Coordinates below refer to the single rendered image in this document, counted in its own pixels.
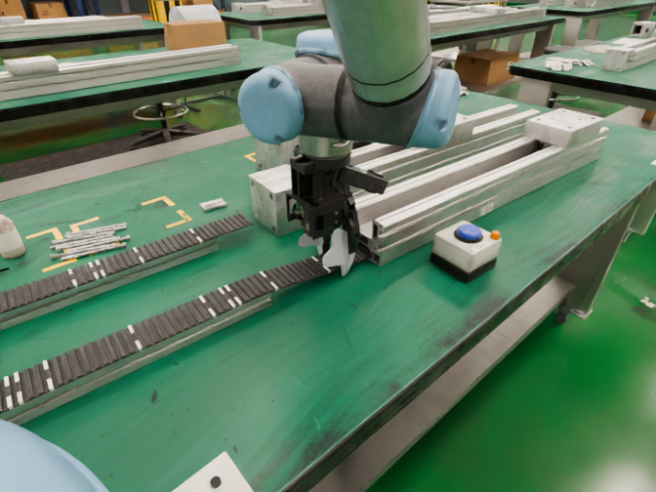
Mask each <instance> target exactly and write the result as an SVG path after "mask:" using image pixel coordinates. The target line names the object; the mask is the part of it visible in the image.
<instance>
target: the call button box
mask: <svg viewBox="0 0 656 492"><path fill-rule="evenodd" d="M463 224H471V223H469V222H467V221H461V222H459V223H457V224H455V225H451V226H450V227H448V228H446V229H444V230H442V231H440V232H438V233H436V234H435V236H434V240H433V245H432V253H431V255H430V262H431V263H433V264H434V265H436V266H437V267H440V268H441V269H443V270H445V271H446V272H448V273H450V274H451V275H453V276H454V277H456V278H458V279H459V280H461V281H463V282H464V283H466V284H468V283H469V282H471V281H473V280H474V279H476V278H477V277H479V276H480V275H481V274H483V273H485V272H486V271H488V270H490V269H491V268H493V267H494V266H495V264H496V261H497V258H496V257H497V256H498V253H499V249H500V246H501V242H502V238H499V240H493V239H491V238H490V234H491V233H490V232H488V231H486V230H484V229H482V228H480V229H481V231H482V234H481V237H480V238H479V239H476V240H467V239H464V238H462V237H460V236H459V235H458V234H457V227H458V226H460V225H463ZM471 225H472V224H471Z"/></svg>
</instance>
